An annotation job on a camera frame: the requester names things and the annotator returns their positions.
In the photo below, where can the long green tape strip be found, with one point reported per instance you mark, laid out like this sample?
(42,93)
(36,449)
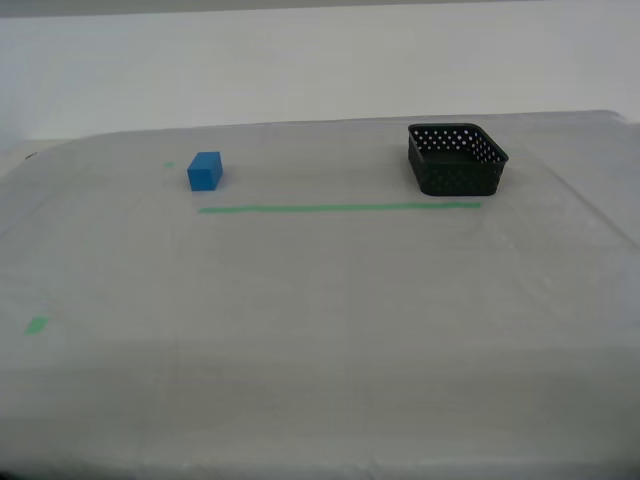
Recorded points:
(340,207)

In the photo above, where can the translucent plastic table cover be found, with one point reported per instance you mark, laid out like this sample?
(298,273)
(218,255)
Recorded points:
(320,325)

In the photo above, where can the black perforated plastic basket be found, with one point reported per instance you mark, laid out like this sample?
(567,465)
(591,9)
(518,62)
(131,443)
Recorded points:
(457,180)

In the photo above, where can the blue rectangular block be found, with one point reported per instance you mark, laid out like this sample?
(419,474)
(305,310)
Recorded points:
(202,175)

